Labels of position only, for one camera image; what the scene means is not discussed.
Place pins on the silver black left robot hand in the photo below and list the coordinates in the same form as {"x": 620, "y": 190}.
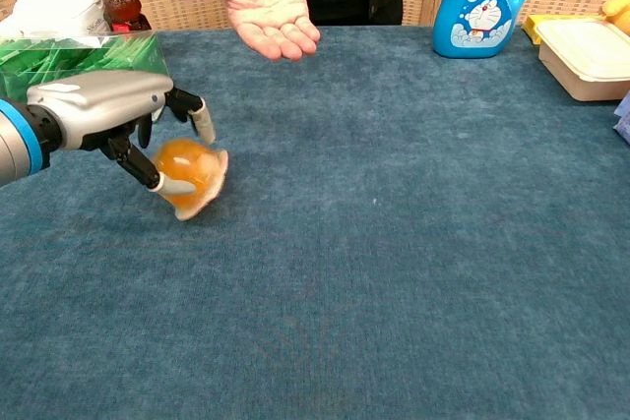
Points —
{"x": 98, "y": 105}

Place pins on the person's bare hand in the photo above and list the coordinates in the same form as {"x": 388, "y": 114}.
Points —
{"x": 266, "y": 7}

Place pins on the orange translucent plastic cup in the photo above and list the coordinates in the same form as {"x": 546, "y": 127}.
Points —
{"x": 189, "y": 169}

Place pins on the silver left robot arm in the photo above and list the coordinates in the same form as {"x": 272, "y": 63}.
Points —
{"x": 19, "y": 144}

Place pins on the clear box of green packets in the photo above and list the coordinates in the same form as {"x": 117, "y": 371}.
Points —
{"x": 74, "y": 58}

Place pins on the white plastic bag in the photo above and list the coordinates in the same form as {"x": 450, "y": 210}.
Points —
{"x": 59, "y": 7}

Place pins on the blue pump detergent bottle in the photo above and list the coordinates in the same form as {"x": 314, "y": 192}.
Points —
{"x": 482, "y": 7}

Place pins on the blue velvet tablecloth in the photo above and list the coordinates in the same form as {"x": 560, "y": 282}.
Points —
{"x": 344, "y": 243}

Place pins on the yellow plastic tray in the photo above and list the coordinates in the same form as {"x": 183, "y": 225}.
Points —
{"x": 531, "y": 26}

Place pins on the beige lidded lunch box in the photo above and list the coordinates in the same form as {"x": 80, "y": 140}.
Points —
{"x": 588, "y": 58}

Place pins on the yellow plush toy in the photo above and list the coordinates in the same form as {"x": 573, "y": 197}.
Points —
{"x": 619, "y": 9}

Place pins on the blue wet wipes pack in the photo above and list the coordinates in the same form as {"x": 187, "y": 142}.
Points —
{"x": 624, "y": 120}

